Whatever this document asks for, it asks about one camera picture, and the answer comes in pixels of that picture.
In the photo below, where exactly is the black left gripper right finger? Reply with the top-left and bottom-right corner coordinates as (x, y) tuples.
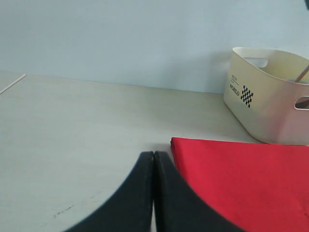
(154, 151), (243, 232)

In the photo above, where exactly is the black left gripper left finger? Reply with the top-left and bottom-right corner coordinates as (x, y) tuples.
(66, 151), (154, 232)

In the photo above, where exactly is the red table cloth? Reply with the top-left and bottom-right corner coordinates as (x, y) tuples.
(171, 137), (309, 232)

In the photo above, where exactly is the wooden chopstick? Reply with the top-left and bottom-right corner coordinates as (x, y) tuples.
(295, 65), (309, 83)

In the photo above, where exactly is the brown wooden plate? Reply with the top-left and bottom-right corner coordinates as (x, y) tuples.
(295, 96), (309, 109)

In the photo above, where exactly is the large cream plastic bin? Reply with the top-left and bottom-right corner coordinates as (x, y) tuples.
(224, 47), (309, 145)

